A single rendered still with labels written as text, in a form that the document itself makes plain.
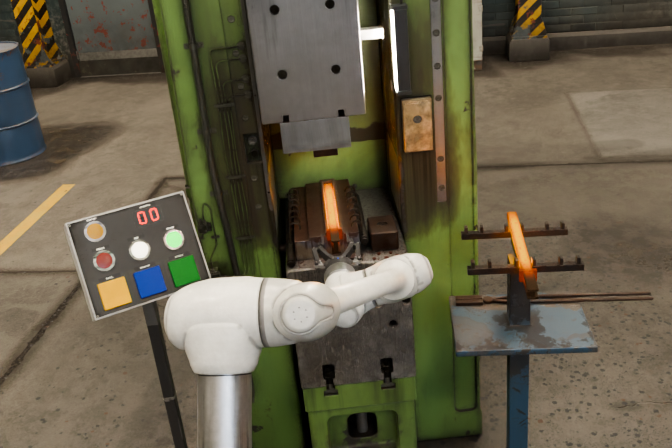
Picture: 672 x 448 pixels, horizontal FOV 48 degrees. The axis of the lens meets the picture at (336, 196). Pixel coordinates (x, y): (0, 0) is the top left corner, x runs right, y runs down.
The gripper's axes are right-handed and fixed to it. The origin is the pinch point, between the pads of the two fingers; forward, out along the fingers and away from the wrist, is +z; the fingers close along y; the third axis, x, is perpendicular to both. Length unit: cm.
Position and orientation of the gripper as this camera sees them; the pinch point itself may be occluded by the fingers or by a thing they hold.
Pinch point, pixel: (335, 241)
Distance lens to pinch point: 228.5
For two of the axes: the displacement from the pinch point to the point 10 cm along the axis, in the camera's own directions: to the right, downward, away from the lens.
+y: 9.9, -1.1, 0.2
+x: -0.9, -9.1, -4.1
